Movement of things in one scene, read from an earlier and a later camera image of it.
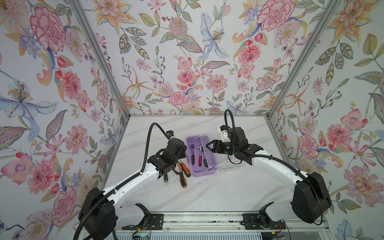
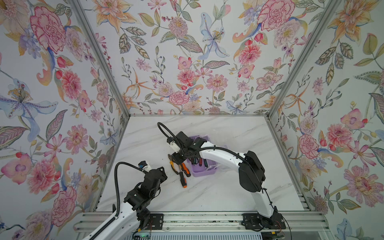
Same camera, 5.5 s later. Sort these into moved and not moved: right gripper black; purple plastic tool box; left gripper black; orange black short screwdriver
Moved: right gripper black; left gripper black
Not moved: orange black short screwdriver; purple plastic tool box
